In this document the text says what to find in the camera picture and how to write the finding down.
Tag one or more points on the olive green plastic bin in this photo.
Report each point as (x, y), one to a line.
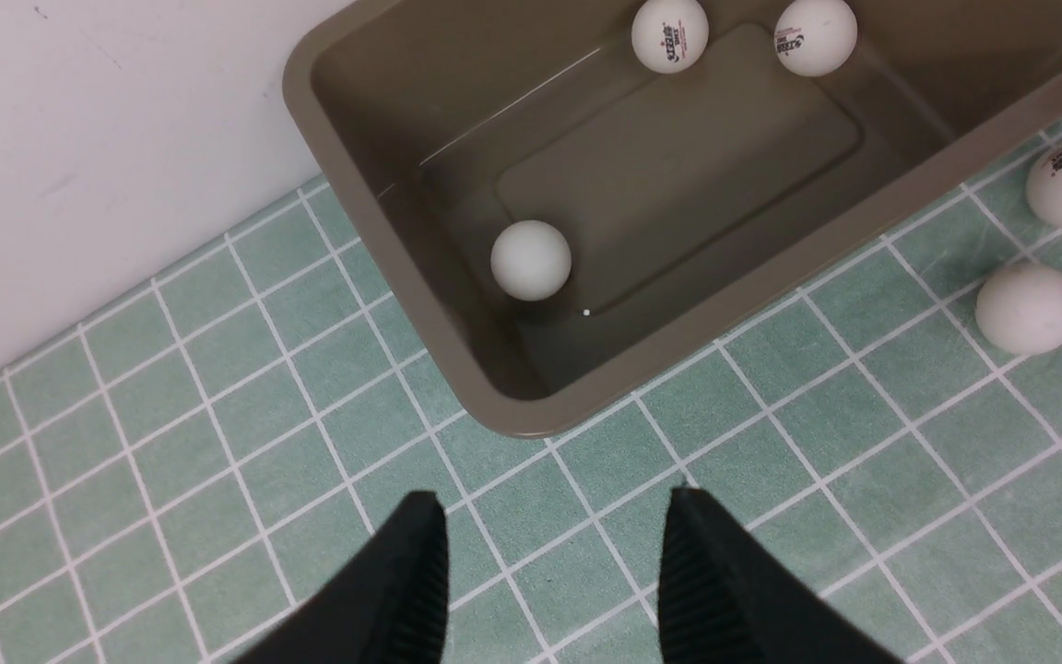
(690, 200)

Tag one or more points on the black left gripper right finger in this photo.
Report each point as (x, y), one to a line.
(722, 598)

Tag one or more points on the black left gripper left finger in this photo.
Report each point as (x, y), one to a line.
(388, 604)

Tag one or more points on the green checkered tablecloth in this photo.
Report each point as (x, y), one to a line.
(186, 466)

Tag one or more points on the white ping-pong ball with logo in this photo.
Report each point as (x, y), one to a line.
(669, 36)

